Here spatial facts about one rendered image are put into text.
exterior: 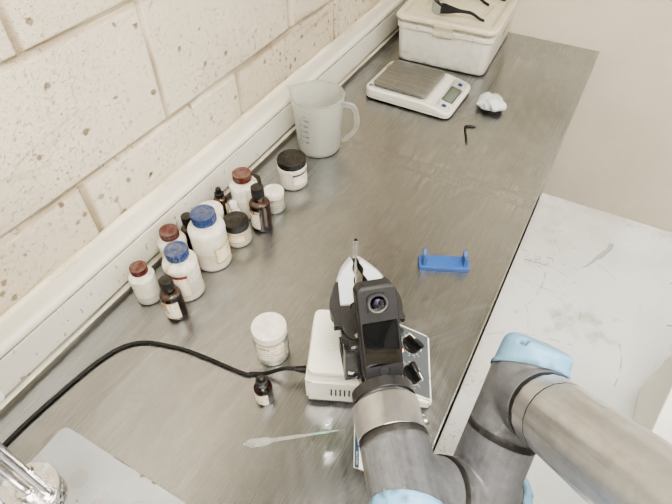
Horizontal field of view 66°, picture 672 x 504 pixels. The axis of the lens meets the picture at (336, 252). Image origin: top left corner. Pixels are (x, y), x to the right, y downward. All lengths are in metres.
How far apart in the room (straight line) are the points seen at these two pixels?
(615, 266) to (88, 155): 1.01
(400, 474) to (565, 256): 0.74
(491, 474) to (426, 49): 1.36
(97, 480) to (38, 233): 0.39
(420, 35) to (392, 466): 1.38
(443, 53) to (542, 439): 1.36
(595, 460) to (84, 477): 0.69
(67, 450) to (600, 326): 0.92
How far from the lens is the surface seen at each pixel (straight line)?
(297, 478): 0.84
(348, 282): 0.68
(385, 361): 0.60
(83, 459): 0.91
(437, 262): 1.06
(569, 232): 1.22
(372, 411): 0.57
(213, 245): 1.01
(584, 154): 2.18
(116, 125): 1.00
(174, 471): 0.87
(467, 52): 1.69
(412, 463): 0.55
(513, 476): 0.60
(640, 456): 0.44
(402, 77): 1.57
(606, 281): 1.15
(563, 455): 0.48
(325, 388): 0.84
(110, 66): 0.97
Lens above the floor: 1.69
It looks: 47 degrees down
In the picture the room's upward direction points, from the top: straight up
